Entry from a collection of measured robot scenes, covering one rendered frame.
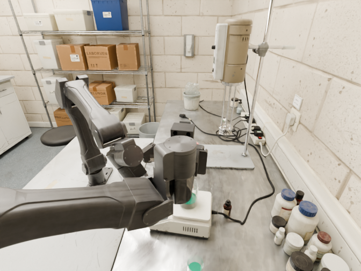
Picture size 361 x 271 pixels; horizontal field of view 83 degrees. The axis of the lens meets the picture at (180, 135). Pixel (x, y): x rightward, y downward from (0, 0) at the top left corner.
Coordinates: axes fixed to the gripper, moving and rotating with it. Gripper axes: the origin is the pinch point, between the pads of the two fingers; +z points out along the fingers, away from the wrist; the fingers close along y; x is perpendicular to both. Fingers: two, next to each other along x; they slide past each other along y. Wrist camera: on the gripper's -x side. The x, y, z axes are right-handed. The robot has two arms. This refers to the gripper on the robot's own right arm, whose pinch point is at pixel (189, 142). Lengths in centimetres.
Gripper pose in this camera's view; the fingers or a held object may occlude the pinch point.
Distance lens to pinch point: 55.3
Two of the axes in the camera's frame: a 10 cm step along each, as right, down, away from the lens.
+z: 1.6, -4.7, 8.7
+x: -0.2, 8.8, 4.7
